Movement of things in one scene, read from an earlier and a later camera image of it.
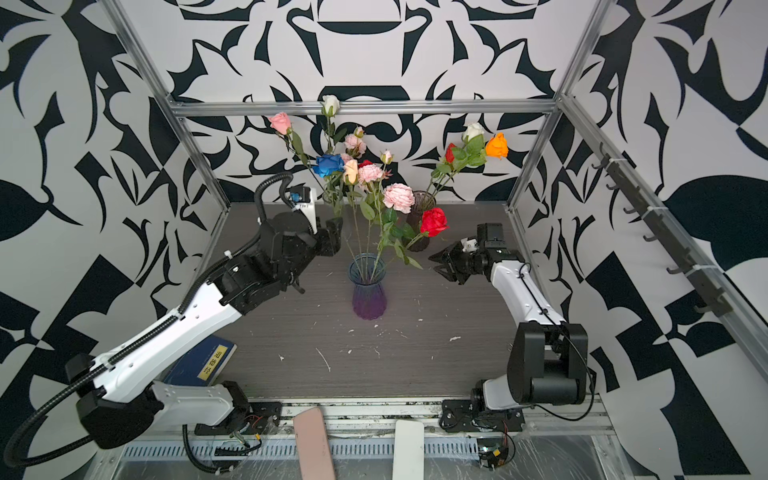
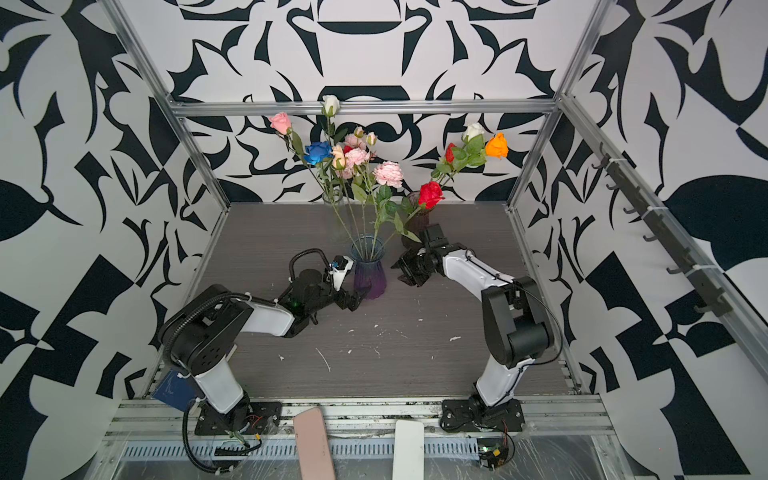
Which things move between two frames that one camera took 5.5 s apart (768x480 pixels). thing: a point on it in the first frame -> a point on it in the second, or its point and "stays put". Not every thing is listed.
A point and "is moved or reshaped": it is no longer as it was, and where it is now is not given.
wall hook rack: x=705 y=279 stays put
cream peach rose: x=351 y=170 -> x=339 y=162
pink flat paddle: x=312 y=445 stays put
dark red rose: x=432 y=221 is moved or reshaped
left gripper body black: x=309 y=242 -> x=328 y=297
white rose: x=330 y=107 stays put
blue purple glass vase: x=369 y=297 is moved or reshaped
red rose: x=445 y=167 stays put
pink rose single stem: x=281 y=123 stays put
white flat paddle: x=408 y=451 stays put
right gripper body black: x=463 y=265 -> x=417 y=267
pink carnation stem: x=393 y=197 is moved or reshaped
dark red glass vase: x=416 y=241 stays put
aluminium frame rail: x=329 y=106 stays put
